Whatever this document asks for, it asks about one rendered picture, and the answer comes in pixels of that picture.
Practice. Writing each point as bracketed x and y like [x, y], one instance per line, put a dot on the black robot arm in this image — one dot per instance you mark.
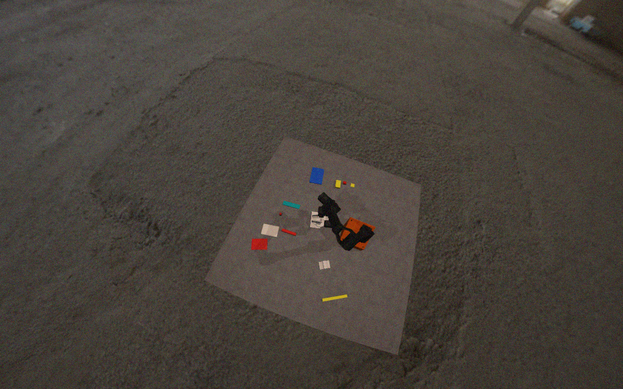
[330, 210]

